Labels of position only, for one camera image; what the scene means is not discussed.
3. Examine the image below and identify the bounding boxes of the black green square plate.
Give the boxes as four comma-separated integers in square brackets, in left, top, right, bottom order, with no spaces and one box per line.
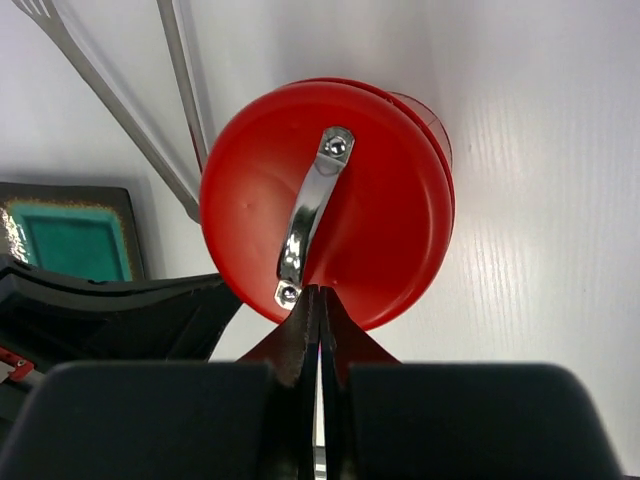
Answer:
[1,182,146,282]

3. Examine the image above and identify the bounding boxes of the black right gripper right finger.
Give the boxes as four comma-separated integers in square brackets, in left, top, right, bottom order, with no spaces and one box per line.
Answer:
[319,287,623,479]

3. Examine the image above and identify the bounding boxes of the stainless steel tongs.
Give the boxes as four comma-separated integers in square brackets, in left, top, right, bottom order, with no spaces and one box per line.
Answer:
[1,1,204,220]

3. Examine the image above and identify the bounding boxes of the red lid with metal handle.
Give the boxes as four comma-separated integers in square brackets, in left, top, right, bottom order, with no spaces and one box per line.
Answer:
[199,77,455,330]

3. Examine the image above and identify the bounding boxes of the red cylindrical canister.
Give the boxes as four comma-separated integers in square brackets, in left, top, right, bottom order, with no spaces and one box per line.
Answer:
[390,91,453,169]

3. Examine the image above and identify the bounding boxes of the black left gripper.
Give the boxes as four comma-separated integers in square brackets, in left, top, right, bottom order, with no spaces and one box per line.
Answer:
[1,255,242,425]

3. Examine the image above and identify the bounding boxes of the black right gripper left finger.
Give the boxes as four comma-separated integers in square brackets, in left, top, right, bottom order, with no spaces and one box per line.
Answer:
[1,290,317,479]

